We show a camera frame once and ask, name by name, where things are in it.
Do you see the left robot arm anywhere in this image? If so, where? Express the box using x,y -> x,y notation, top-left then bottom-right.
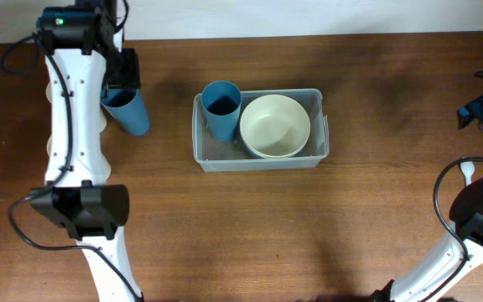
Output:
31,1 -> 147,301

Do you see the blue cup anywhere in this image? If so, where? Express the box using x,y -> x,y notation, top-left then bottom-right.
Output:
101,89 -> 150,136
201,81 -> 242,142

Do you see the white plastic spoon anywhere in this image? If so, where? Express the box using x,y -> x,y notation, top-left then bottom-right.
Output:
460,161 -> 475,186

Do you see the cream cup front left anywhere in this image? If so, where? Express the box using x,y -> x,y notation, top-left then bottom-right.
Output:
46,136 -> 112,181

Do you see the clear plastic container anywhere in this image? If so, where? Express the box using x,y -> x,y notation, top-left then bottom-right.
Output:
192,88 -> 330,172

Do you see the cream cup back left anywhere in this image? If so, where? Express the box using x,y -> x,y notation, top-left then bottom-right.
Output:
45,83 -> 53,103

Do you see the cream bowl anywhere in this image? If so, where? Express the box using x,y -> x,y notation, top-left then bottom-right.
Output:
240,94 -> 311,141
242,135 -> 309,159

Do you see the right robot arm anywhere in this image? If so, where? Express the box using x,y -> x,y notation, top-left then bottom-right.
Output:
369,95 -> 483,302

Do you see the cream cup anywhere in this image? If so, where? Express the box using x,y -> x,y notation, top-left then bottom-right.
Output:
45,83 -> 53,103
46,136 -> 112,181

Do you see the blue cup back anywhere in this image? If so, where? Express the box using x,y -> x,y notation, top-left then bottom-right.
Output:
101,89 -> 150,136

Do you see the blue cup front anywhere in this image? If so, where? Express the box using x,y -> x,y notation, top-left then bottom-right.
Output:
201,81 -> 242,142

